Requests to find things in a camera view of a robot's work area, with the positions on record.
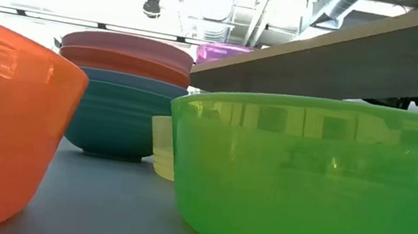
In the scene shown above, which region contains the coral red ribbed bowl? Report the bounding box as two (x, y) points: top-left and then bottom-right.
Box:
(56, 42), (194, 89)

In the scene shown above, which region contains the blue ribbed bowl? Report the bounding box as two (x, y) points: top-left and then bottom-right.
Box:
(75, 65), (191, 102)

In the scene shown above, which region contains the teal ribbed bowl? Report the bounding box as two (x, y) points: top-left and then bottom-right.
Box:
(62, 76), (181, 168)

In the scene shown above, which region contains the yellow translucent plastic bowl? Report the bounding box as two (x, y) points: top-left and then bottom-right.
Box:
(142, 113), (184, 182)

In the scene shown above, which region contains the green translucent plastic bowl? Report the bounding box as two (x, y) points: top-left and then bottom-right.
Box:
(152, 77), (418, 234)

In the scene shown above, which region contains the wooden shelf board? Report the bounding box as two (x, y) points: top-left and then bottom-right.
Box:
(187, 0), (418, 122)

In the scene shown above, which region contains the black ceiling dome fixture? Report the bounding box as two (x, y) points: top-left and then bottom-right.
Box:
(140, 0), (164, 20)

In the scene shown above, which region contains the purple translucent plastic bowl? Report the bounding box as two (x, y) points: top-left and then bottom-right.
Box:
(194, 39), (255, 74)

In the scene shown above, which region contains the ribbed ventilation duct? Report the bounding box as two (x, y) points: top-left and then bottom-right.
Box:
(197, 0), (235, 43)

